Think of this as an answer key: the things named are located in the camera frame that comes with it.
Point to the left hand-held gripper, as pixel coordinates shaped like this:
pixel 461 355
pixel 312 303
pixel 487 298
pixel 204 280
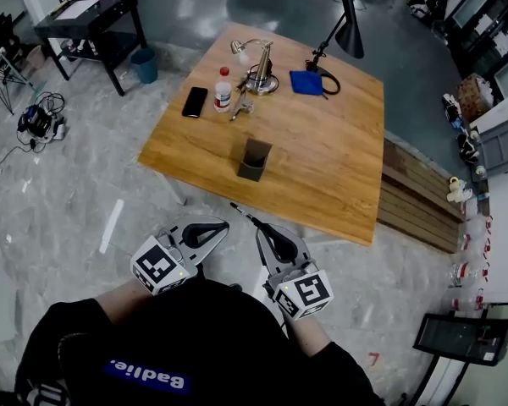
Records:
pixel 158 267

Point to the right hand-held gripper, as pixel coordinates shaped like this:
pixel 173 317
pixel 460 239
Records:
pixel 307 292

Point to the brown cardboard box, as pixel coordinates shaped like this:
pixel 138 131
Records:
pixel 250 171

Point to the person's left forearm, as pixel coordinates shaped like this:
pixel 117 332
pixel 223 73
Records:
pixel 125 300

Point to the person's right forearm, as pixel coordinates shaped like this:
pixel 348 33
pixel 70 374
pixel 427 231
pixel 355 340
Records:
pixel 307 334

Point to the person's black shoe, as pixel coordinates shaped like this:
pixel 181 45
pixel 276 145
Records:
pixel 235 287

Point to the person's black shirt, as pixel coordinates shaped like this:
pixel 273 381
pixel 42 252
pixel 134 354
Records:
pixel 186 336

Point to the grey metal hand tool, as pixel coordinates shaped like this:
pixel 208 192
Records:
pixel 242 106

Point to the black smartphone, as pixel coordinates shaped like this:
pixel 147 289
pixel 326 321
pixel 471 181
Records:
pixel 194 102

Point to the clear bottle with red cap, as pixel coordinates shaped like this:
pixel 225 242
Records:
pixel 222 95

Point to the wooden slatted bench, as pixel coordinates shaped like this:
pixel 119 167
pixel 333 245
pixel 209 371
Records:
pixel 415 210

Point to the blue cloth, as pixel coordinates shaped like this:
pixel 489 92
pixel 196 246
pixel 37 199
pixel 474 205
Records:
pixel 305 83

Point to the silver desk lamp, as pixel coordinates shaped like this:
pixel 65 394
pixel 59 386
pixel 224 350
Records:
pixel 263 68

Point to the blue trash bin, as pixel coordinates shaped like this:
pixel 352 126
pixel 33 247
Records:
pixel 145 66

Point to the row of clear plastic bottles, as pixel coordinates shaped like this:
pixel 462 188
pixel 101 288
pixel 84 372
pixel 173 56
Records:
pixel 463 271

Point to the black monitor on stand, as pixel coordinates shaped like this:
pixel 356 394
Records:
pixel 461 338

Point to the black desk lamp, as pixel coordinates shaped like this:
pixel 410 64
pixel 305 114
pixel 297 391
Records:
pixel 350 36

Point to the black side table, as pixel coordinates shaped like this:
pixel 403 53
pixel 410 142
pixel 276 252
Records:
pixel 110 13

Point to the brown woven basket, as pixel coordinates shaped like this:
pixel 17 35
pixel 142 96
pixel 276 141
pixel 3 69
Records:
pixel 472 95

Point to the white paper sheet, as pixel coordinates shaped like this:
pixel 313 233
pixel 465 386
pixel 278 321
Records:
pixel 77 10

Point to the black folding stand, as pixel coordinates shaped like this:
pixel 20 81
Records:
pixel 2 36

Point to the black storage shelf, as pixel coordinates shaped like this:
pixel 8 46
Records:
pixel 487 19

